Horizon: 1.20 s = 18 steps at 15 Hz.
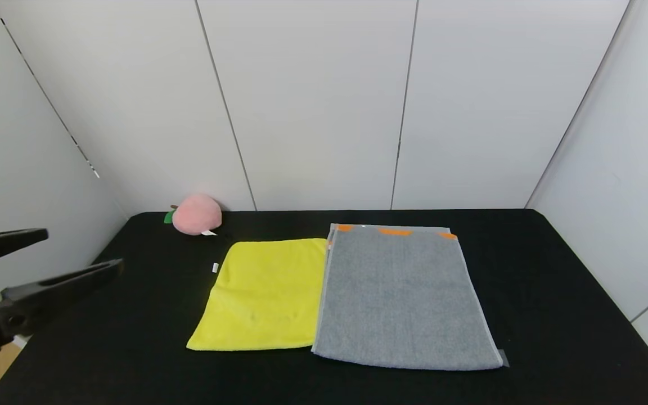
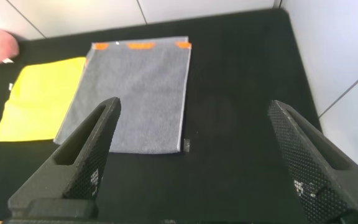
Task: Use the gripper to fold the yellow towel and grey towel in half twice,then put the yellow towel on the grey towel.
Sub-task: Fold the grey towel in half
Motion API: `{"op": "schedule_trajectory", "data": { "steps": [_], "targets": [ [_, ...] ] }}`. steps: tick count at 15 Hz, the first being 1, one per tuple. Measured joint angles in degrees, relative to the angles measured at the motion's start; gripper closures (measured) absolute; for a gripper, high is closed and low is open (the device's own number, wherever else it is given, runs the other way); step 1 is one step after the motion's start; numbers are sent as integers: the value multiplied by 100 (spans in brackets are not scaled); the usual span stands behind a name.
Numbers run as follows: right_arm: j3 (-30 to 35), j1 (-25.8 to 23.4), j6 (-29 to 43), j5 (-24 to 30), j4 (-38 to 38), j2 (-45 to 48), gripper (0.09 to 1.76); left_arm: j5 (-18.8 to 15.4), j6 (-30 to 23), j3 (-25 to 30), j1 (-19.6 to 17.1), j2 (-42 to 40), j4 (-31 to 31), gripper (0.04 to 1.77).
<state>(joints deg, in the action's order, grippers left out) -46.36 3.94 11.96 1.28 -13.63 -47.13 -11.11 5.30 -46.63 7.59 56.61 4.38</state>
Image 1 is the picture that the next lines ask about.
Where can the grey towel with orange marks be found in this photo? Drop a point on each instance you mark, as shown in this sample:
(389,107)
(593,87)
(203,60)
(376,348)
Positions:
(403,298)

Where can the yellow towel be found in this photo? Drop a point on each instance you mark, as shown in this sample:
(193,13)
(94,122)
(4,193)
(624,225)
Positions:
(268,292)

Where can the pink peach plush toy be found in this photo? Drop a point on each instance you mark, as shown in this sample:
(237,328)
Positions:
(197,215)

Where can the grey tape marker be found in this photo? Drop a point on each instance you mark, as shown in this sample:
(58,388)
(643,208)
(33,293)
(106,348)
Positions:
(503,358)

